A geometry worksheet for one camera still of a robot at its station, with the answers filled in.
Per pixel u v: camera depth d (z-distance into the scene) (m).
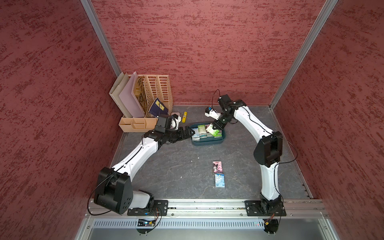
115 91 0.88
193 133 0.76
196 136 0.96
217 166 0.86
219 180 0.81
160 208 0.75
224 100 0.74
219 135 1.00
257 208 0.73
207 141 1.00
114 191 0.41
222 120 0.78
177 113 1.13
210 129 0.90
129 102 0.94
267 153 0.53
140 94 1.02
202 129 0.99
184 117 1.11
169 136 0.69
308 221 0.76
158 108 1.05
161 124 0.64
